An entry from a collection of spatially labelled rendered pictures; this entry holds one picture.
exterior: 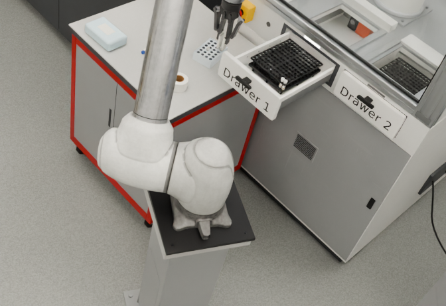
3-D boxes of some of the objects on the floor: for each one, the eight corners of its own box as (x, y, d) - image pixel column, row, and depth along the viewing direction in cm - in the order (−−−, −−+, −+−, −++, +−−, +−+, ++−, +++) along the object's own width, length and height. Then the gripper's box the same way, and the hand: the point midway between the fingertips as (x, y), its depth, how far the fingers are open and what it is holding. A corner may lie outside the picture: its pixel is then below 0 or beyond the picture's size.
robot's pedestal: (139, 363, 235) (162, 256, 181) (122, 293, 253) (139, 176, 199) (213, 346, 245) (257, 239, 191) (192, 280, 264) (227, 166, 209)
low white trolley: (147, 239, 273) (169, 119, 219) (66, 151, 298) (68, 24, 243) (239, 180, 306) (278, 64, 252) (159, 105, 331) (179, -16, 277)
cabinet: (342, 273, 280) (414, 158, 223) (192, 133, 322) (222, 6, 264) (448, 179, 335) (529, 68, 277) (309, 70, 376) (354, -47, 319)
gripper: (211, -7, 227) (200, 44, 244) (244, 10, 223) (231, 61, 240) (222, -15, 232) (210, 36, 249) (254, 2, 228) (240, 52, 245)
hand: (222, 41), depth 242 cm, fingers closed, pressing on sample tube
